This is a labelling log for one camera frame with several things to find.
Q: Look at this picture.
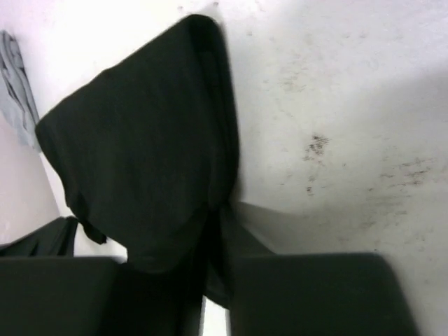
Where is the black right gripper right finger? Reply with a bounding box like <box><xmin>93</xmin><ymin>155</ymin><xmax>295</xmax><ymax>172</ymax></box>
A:
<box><xmin>220</xmin><ymin>207</ymin><xmax>419</xmax><ymax>335</ymax></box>

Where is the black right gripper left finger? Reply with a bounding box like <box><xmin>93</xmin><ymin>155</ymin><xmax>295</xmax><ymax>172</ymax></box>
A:
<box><xmin>1</xmin><ymin>257</ymin><xmax>205</xmax><ymax>335</ymax></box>

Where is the black tank top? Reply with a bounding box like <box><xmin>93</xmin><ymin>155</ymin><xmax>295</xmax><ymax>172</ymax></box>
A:
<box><xmin>0</xmin><ymin>13</ymin><xmax>242</xmax><ymax>311</ymax></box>

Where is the folded grey tank top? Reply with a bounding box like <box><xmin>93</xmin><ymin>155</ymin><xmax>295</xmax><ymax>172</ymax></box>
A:
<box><xmin>1</xmin><ymin>30</ymin><xmax>41</xmax><ymax>153</ymax></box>

